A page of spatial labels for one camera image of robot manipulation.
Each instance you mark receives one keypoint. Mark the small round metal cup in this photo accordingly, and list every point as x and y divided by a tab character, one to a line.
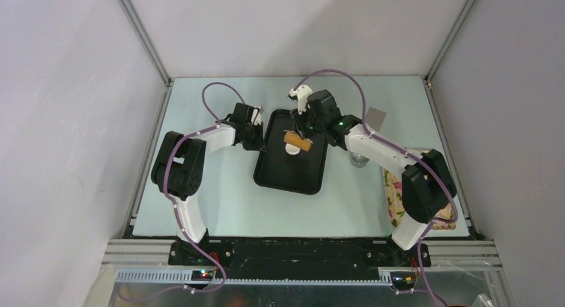
358	160

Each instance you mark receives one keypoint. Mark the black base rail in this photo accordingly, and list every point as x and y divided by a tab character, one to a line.
316	259

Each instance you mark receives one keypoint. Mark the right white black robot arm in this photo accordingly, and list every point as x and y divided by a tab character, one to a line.
350	134

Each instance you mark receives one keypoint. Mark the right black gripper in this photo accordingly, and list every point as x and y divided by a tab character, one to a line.
298	121

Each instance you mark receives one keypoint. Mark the white dough ball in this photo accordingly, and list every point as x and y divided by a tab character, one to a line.
291	149

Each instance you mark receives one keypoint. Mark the wooden dough roller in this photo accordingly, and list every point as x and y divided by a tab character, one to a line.
293	138

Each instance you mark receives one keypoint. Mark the black baking tray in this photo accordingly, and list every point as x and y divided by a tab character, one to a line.
275	168

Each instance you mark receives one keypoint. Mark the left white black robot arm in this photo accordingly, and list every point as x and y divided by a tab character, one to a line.
180	163

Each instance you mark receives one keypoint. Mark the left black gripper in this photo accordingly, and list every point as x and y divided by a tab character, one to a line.
261	145

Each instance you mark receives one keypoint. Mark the floral cloth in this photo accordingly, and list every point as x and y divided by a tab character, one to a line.
416	193

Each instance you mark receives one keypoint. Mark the metal spatula with red handle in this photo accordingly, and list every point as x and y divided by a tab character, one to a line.
375	118

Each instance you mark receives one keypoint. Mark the aluminium frame with cable duct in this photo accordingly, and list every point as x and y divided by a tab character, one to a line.
462	272

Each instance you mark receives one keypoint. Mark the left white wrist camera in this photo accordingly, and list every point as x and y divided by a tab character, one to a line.
256	117

